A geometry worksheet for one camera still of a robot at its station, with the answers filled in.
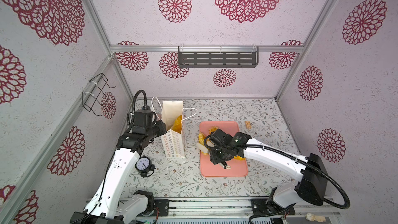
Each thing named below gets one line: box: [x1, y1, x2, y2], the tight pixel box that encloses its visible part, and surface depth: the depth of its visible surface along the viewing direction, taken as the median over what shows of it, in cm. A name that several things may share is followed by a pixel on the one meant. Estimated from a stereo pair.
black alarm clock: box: [134, 155, 156, 179], surface depth 87 cm
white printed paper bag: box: [160, 100, 186, 159], surface depth 85 cm
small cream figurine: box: [304, 212, 326, 223], surface depth 71 cm
